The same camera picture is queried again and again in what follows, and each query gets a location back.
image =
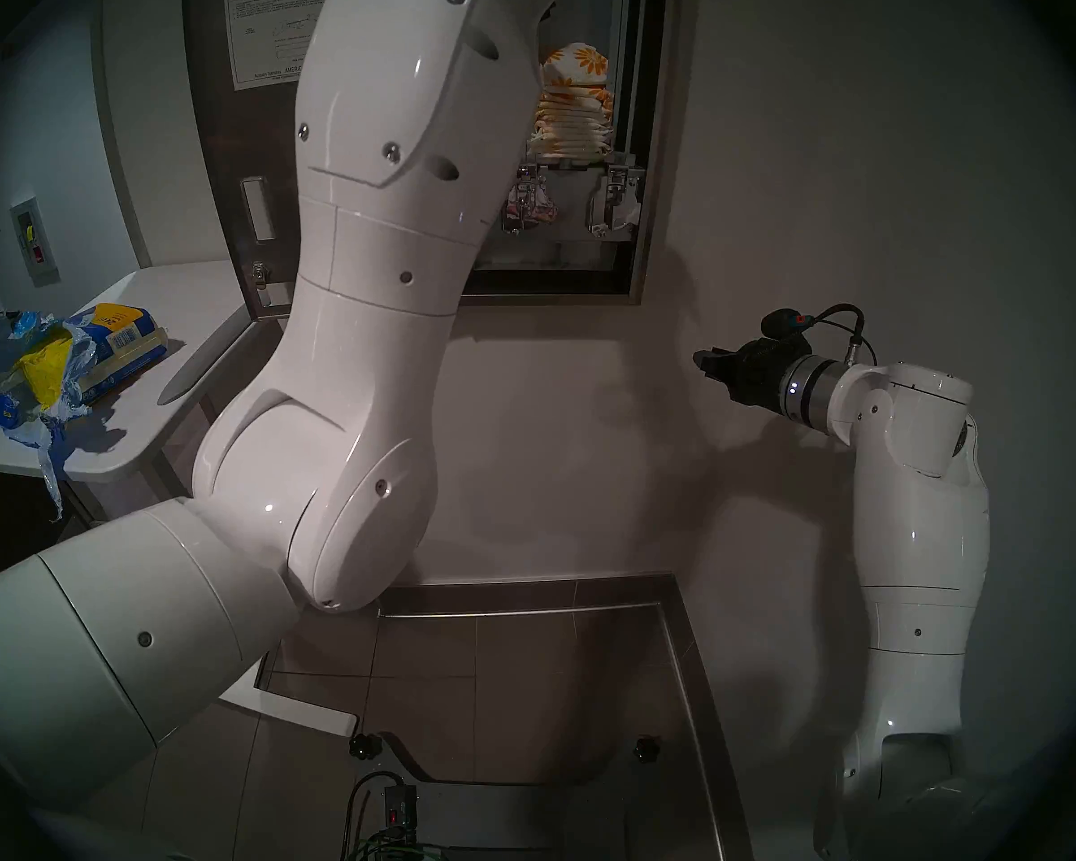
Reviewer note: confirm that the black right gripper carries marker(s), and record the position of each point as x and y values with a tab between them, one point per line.
767	375

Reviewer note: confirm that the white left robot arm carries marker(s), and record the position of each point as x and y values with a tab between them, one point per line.
359	330

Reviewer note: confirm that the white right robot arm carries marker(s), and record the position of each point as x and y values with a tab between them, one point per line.
915	527

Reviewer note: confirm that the steel dispenser cabinet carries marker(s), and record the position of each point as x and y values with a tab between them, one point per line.
547	285

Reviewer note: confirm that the stack of floral pads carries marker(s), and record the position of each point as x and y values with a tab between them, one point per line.
574	126

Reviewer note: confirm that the dark brown restroom door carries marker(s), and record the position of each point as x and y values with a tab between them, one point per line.
9	518

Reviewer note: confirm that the chrome dispensing lever mechanism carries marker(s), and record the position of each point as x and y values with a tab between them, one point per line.
527	203
616	204

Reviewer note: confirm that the orange floral wrapped pad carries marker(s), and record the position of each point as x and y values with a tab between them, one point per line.
578	65

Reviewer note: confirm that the black base knob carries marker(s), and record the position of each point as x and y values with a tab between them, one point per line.
646	748
365	744

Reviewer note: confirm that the white overbed table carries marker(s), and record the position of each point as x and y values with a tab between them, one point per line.
188	285

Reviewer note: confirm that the white instruction sheet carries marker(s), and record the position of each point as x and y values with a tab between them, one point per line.
269	34

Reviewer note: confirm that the blue yellow pad package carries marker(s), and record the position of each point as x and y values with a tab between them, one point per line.
130	343

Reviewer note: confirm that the yellow wrapped pad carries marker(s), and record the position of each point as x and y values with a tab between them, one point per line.
45	370

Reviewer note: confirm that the torn blue plastic wrapper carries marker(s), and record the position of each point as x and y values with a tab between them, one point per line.
54	482

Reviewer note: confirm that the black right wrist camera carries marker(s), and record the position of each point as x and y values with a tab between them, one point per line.
785	323

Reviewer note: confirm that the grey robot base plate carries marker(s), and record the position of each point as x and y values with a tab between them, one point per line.
520	814

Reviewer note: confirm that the black box red switch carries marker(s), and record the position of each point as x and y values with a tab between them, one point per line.
400	805

